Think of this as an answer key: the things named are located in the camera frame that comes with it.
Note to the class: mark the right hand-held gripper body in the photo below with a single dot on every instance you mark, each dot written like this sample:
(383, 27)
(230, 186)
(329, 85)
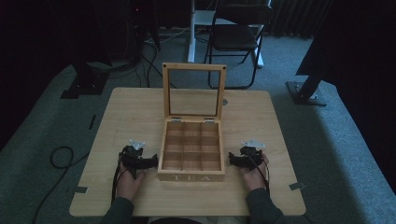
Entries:
(251, 155)

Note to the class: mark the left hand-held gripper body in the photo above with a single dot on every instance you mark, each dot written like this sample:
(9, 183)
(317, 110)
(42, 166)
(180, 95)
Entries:
(132, 157)

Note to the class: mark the wooden tea box with lid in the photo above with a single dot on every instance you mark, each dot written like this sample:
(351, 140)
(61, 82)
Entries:
(191, 177)

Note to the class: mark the person's right hand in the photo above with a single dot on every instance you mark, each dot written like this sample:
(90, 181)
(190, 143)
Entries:
(253, 179)

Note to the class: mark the person's left hand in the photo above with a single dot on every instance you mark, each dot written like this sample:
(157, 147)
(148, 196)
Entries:
(129, 183)

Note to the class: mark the black tape strip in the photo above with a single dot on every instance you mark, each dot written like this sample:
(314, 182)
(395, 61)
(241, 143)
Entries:
(92, 122)

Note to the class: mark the small round metal disc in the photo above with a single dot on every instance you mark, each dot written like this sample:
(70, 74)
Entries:
(224, 101)

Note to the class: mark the grey tape piece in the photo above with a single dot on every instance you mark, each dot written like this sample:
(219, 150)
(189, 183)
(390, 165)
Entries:
(78, 189)
(297, 186)

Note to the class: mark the black folding chair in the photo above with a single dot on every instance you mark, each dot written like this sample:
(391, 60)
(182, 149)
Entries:
(235, 37)

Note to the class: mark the black stand with base plate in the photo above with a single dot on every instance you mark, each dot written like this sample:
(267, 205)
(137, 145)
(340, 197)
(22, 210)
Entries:
(306, 91)
(87, 84)

